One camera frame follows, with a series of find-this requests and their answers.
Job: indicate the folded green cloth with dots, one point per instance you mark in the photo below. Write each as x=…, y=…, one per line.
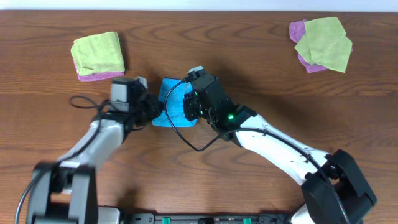
x=98, y=53

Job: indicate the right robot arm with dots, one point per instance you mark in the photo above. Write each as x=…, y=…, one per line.
x=334, y=188

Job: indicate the folded purple cloth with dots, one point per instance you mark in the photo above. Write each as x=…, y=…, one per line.
x=96, y=76

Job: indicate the crumpled purple cloth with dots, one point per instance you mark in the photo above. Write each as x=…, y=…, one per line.
x=298, y=37

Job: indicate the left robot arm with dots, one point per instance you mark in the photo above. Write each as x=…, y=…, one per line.
x=64, y=191

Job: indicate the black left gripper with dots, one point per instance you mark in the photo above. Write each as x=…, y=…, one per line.
x=153, y=100

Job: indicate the blue microfiber cloth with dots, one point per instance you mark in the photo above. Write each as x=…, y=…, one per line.
x=175, y=101

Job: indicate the crumpled green cloth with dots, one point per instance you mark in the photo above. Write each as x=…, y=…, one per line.
x=325, y=43

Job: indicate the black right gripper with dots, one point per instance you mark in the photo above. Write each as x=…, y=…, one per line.
x=188, y=107

